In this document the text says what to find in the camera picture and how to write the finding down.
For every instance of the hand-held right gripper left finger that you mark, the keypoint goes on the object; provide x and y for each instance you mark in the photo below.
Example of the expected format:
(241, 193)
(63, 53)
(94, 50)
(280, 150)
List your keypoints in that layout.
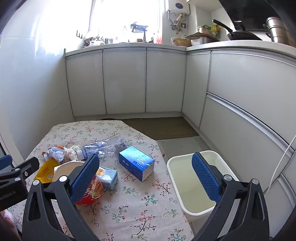
(83, 178)

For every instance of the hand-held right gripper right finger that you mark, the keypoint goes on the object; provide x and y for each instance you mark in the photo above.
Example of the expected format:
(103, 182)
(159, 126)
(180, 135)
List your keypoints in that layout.
(204, 176)

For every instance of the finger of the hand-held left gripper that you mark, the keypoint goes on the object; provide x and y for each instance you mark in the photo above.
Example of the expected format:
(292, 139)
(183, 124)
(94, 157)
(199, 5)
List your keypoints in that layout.
(25, 166)
(6, 162)

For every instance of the white plastic bin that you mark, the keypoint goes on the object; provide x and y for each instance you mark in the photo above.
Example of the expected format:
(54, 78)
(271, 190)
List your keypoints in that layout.
(189, 185)

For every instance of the red instant noodle cup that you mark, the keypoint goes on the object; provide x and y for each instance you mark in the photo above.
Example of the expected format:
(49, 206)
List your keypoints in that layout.
(93, 191)

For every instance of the yellow snack packet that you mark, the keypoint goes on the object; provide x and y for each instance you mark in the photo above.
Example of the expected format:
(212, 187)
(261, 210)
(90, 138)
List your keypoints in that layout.
(46, 170)

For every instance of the light blue tissue pack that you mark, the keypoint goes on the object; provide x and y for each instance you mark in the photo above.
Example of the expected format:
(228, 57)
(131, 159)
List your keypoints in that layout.
(108, 178)

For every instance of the clear plastic bottle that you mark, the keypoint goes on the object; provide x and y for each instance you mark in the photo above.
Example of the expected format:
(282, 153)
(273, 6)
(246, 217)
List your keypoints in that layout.
(108, 146)

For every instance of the blue cardboard box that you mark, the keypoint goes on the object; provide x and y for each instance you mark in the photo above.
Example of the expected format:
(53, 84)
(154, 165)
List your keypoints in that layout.
(136, 160)

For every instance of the floral tablecloth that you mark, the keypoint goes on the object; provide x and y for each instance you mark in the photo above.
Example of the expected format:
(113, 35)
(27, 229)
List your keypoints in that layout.
(138, 204)

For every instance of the round dark floor mat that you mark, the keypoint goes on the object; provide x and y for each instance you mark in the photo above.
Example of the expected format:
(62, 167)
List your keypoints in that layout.
(108, 119)

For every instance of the brown floor mat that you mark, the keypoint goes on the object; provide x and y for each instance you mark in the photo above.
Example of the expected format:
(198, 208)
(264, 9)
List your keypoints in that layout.
(161, 127)

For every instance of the white kitchen cabinet with drawers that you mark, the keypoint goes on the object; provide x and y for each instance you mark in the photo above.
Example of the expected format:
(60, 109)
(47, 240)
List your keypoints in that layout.
(242, 92)

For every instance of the steel tray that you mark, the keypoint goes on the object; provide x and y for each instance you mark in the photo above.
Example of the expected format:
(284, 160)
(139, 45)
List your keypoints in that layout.
(203, 41)

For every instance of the wicker basket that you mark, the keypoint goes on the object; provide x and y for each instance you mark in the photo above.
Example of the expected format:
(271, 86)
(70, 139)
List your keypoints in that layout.
(181, 42)

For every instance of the red bottle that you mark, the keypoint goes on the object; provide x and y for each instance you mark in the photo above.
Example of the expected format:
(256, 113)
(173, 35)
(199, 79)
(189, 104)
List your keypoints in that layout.
(159, 38)

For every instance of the black frying pan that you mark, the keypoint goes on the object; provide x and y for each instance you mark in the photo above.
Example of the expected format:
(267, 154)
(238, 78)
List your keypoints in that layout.
(242, 36)

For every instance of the black faucet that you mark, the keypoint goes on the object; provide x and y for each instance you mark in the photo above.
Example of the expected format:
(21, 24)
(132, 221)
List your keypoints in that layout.
(138, 26)

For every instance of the steel stockpot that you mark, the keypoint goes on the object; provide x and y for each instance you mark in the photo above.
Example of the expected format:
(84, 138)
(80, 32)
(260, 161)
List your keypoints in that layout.
(277, 30)

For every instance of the white water heater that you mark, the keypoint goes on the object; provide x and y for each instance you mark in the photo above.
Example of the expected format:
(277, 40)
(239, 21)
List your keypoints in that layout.
(178, 5)

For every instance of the black wall hook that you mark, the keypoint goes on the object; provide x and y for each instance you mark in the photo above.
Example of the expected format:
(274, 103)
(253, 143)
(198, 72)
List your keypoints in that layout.
(79, 35)

